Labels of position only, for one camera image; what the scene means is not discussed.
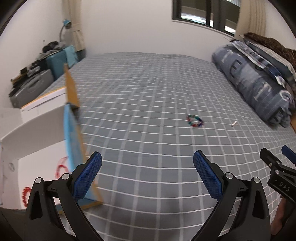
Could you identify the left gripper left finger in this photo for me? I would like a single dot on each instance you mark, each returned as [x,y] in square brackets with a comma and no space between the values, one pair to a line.
[42,221]

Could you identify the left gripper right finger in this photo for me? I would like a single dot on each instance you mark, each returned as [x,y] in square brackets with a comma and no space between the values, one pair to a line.
[251,221]

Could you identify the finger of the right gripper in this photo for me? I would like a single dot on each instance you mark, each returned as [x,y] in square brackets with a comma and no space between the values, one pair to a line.
[270,160]
[290,154]

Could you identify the person's right hand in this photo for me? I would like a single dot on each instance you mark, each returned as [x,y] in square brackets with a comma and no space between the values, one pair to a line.
[283,225]

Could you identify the wooden headboard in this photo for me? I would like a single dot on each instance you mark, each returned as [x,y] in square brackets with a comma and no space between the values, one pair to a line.
[293,124]

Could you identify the folded blue grey duvet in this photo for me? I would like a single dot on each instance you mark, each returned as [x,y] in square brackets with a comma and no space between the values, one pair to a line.
[271,101]

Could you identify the white blue cardboard box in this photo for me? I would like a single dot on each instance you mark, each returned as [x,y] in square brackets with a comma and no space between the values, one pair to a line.
[42,139]

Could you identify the patterned blue white pillow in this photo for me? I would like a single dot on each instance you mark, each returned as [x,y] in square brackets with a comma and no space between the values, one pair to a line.
[260,62]

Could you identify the grey checked pillow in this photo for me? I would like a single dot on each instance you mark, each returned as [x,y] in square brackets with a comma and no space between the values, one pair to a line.
[284,66]

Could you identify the brown patterned blanket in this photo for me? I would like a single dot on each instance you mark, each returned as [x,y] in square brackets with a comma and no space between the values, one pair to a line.
[274,45]

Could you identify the grey suitcase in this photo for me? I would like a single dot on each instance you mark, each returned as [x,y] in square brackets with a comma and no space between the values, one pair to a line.
[30,89]

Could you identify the grey checked bed sheet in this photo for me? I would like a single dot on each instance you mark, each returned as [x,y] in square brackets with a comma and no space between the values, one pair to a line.
[147,114]

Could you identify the right beige curtain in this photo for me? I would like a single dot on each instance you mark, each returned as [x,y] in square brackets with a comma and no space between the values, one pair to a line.
[252,18]

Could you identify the beige curtain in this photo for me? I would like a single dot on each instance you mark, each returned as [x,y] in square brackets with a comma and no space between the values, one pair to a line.
[72,11]
[252,18]

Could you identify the dark framed window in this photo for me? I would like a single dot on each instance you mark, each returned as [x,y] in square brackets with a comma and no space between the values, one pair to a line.
[219,15]

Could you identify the teal suitcase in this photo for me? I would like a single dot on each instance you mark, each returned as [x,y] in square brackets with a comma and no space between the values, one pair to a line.
[55,62]

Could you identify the dark clutter pile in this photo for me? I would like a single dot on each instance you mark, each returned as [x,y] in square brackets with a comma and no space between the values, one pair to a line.
[40,62]

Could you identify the blue desk lamp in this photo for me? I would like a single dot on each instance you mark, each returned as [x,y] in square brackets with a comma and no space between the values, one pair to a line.
[67,24]

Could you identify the left beige curtain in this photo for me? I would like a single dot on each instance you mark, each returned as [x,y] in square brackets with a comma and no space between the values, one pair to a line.
[72,11]

